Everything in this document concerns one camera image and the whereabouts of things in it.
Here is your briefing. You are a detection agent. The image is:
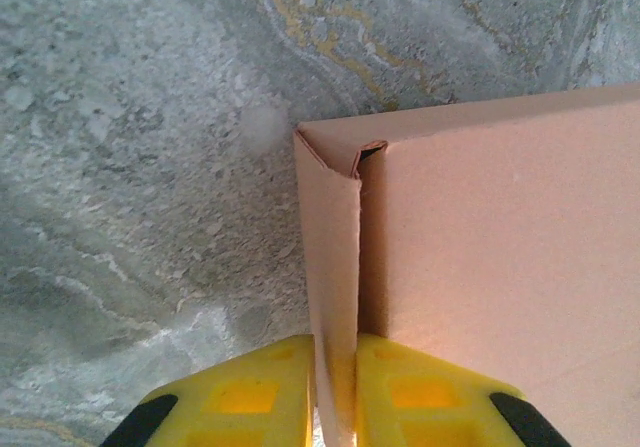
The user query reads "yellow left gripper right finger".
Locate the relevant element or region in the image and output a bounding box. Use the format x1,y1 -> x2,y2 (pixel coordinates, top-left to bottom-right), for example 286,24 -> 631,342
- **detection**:
354,334 -> 574,447

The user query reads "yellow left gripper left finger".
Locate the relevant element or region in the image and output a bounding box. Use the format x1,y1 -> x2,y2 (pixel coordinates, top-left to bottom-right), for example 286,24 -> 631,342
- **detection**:
99,334 -> 317,447

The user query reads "orange paper box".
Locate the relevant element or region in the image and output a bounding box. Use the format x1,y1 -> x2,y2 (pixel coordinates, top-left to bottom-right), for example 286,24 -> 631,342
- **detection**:
292,82 -> 640,447

